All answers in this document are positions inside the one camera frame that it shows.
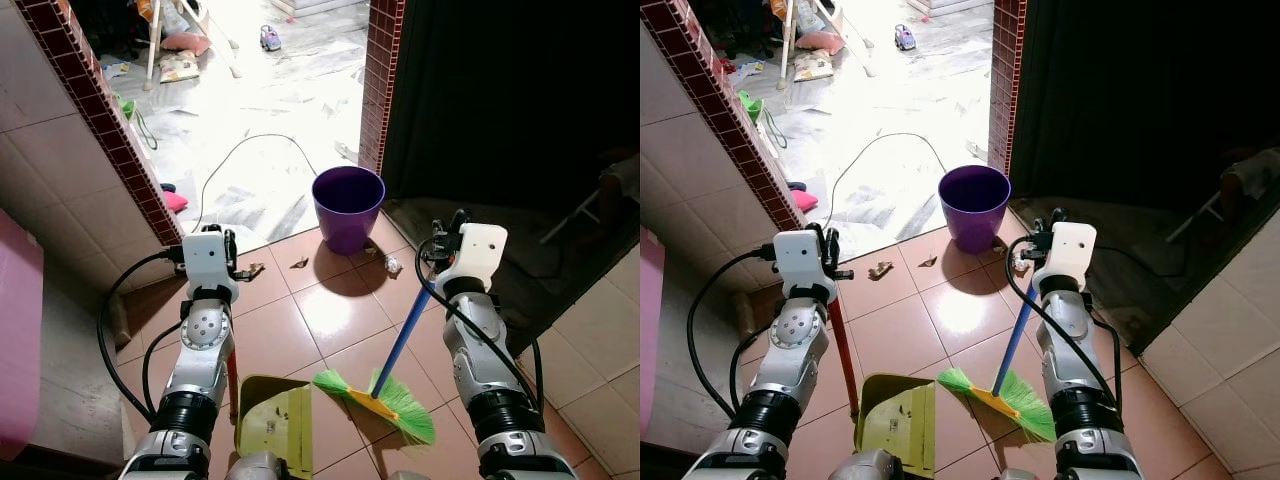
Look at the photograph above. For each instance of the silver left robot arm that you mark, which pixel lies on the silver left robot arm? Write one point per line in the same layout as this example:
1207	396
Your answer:
205	332
797	336

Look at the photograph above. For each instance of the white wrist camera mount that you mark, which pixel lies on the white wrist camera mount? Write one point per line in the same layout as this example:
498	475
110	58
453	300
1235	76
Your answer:
1068	248
798	260
478	250
205	262

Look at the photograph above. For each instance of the white crumpled paper scrap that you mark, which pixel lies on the white crumpled paper scrap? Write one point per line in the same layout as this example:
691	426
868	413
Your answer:
1019	264
393	266

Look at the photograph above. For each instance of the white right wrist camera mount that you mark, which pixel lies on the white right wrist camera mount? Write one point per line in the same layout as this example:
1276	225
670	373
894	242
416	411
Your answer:
1068	248
478	250

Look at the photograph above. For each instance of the white stand legs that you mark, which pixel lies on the white stand legs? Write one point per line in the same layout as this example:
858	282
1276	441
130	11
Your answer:
153	50
788	45

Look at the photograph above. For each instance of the purple plastic bucket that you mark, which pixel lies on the purple plastic bucket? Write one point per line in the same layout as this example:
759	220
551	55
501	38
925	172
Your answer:
973	213
347	215

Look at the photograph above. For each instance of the printed flat bag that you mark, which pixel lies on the printed flat bag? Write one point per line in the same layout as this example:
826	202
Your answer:
180	68
814	66

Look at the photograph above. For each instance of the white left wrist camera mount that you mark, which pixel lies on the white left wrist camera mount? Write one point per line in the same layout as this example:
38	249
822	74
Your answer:
205	262
798	260

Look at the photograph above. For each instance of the brown dry leaf scrap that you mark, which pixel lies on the brown dry leaf scrap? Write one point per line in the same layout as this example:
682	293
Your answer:
300	263
880	269
927	262
253	270

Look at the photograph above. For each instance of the purple toy car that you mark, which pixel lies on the purple toy car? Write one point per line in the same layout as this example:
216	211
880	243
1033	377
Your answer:
905	39
270	39

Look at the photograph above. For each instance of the grey robot leg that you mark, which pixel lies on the grey robot leg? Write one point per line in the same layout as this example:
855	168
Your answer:
258	468
878	467

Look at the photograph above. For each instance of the pink pillow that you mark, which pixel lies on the pink pillow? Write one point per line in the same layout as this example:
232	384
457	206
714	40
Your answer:
822	42
188	44

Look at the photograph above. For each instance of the pink slipper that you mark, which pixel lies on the pink slipper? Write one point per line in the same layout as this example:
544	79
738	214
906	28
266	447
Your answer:
176	200
803	199

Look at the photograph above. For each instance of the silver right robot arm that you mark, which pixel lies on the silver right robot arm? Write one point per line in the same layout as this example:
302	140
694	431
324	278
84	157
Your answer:
1066	332
480	342

